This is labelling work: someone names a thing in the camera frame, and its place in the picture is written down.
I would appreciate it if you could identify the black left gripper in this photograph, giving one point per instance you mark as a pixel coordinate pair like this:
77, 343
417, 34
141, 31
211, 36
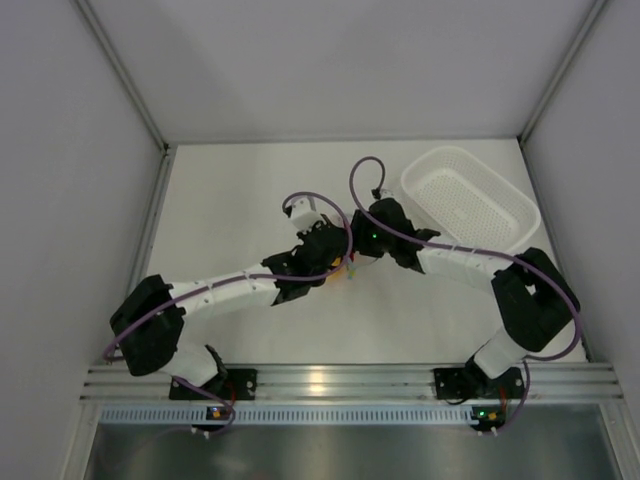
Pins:
301, 235

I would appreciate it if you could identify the clear zip top bag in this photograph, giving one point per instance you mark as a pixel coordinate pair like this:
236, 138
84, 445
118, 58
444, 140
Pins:
348, 270

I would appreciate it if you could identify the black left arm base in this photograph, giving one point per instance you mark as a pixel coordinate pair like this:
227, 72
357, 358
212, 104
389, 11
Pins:
240, 384

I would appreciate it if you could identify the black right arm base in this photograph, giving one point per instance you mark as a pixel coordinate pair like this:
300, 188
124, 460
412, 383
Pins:
470, 383

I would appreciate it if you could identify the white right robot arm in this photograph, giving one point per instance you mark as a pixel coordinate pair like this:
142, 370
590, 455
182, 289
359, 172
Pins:
533, 299

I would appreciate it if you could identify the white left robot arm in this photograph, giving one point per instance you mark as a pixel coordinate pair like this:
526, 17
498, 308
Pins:
156, 326

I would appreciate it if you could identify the yellow fake bell pepper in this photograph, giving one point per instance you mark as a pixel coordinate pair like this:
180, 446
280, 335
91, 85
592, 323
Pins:
338, 269

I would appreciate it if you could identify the white perforated plastic basket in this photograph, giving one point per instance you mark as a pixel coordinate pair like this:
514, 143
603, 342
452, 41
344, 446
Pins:
452, 189

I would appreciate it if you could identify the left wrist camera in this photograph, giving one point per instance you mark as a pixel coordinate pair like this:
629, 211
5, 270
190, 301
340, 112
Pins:
302, 213

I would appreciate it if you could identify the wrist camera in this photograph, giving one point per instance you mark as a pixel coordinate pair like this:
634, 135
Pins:
302, 213
381, 193

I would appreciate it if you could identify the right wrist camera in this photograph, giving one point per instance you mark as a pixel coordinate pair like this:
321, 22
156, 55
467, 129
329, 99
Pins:
381, 193

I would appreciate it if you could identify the aluminium mounting rail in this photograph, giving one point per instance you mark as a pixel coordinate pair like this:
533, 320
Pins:
550, 383

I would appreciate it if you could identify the perforated cable duct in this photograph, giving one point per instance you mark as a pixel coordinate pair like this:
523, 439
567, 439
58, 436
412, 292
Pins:
253, 414

